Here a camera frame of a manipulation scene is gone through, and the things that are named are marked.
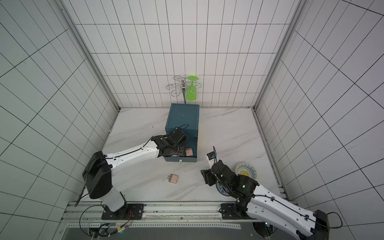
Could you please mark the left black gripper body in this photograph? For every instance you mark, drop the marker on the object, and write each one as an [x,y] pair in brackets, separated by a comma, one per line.
[178,150]

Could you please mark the teal drawer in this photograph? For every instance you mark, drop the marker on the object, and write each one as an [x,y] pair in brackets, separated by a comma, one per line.
[180,157]

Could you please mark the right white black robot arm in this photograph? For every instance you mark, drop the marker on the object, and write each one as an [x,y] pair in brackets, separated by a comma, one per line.
[254,201]

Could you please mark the pink plug centre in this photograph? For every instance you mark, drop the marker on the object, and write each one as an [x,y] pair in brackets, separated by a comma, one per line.
[172,178]

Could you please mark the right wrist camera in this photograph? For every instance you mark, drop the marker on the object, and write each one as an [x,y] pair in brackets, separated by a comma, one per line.
[211,158]

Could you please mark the aluminium mounting rail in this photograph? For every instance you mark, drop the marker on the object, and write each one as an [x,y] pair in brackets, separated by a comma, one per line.
[88,216]

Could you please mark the pink brown plug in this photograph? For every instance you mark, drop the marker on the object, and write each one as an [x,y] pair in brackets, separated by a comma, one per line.
[189,152]

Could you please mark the silver glass holder stand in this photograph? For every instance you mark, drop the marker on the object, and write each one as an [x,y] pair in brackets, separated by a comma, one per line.
[178,88]

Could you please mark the teal drawer cabinet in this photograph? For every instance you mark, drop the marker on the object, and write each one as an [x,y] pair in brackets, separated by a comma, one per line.
[185,117]

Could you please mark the yellow patterned bowl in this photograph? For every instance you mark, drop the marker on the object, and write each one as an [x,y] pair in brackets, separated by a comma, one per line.
[246,169]

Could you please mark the blue white patterned bowl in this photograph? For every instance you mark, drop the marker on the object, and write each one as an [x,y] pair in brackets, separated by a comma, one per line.
[222,190]

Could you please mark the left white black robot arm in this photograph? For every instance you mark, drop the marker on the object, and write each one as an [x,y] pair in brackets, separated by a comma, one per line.
[99,172]

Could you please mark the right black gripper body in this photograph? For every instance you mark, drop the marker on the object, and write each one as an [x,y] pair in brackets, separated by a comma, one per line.
[216,167]

